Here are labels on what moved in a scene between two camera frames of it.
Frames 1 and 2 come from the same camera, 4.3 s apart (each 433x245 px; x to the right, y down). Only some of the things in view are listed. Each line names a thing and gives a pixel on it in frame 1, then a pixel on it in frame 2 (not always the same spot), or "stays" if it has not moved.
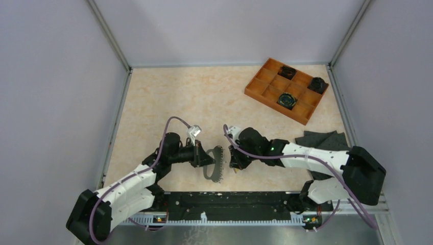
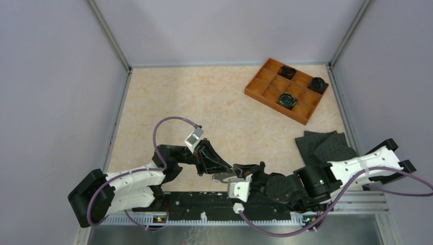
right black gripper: [236, 161] -> [242, 170]
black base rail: [244, 203] stays
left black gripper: [200, 157] -> [207, 160]
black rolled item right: [318, 85] stays
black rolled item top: [287, 72] stays
